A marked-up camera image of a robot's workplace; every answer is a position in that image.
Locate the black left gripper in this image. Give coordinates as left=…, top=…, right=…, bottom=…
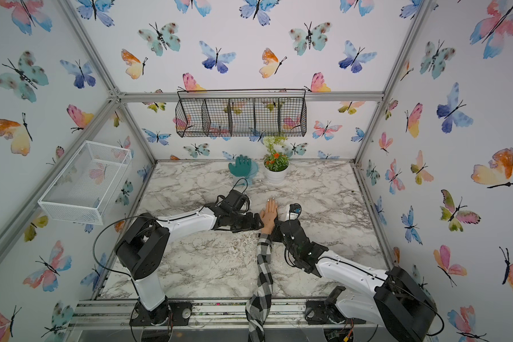
left=229, top=213, right=266, bottom=233

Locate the checkered sleeve forearm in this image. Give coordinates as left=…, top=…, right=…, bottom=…
left=245, top=233, right=274, bottom=341

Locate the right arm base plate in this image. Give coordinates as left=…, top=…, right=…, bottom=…
left=304, top=300, right=366, bottom=325

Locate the white mesh wall basket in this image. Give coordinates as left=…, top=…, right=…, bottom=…
left=38, top=141, right=132, bottom=225

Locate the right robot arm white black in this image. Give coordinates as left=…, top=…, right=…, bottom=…
left=272, top=219, right=438, bottom=341

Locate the aluminium front rail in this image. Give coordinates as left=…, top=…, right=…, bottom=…
left=68, top=296, right=428, bottom=330

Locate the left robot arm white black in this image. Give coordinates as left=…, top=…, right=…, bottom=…
left=114, top=190, right=264, bottom=327

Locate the mannequin hand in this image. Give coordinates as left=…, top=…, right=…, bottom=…
left=260, top=198, right=278, bottom=235

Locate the teal hand-shaped holder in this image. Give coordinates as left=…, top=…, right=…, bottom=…
left=228, top=155, right=259, bottom=186

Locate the potted plant white pot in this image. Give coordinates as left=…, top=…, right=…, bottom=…
left=263, top=136, right=289, bottom=185

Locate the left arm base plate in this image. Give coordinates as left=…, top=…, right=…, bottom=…
left=129, top=301, right=192, bottom=327

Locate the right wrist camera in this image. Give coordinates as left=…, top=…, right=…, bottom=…
left=279, top=203, right=302, bottom=222

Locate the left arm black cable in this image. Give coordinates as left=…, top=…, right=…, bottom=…
left=93, top=214, right=142, bottom=300

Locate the black wire wall basket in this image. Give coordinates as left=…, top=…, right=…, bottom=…
left=174, top=88, right=307, bottom=140

